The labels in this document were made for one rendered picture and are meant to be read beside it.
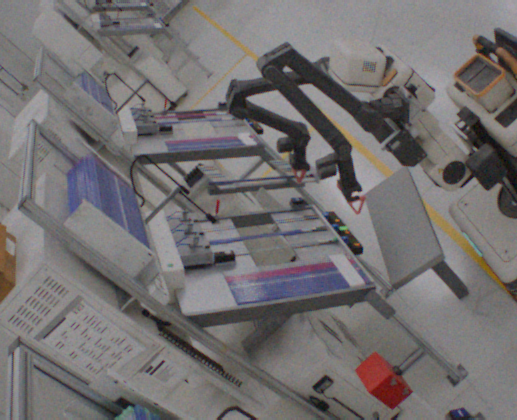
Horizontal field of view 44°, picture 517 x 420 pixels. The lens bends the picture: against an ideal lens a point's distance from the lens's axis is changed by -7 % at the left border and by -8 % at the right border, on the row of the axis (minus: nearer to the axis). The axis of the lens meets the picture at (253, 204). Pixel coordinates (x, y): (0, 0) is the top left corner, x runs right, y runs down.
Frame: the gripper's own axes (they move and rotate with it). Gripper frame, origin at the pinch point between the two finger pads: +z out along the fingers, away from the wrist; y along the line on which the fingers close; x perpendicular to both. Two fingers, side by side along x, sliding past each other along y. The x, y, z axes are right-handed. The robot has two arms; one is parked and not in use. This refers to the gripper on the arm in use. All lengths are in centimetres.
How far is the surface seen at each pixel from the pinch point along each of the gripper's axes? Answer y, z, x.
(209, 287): 55, 10, -53
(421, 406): 112, 37, 9
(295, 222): 14.2, 12.3, -6.3
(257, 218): 4.1, 13.5, -20.3
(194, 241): 35, 2, -54
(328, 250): 40.4, 11.9, -1.1
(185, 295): 58, 10, -62
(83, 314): 73, 1, -99
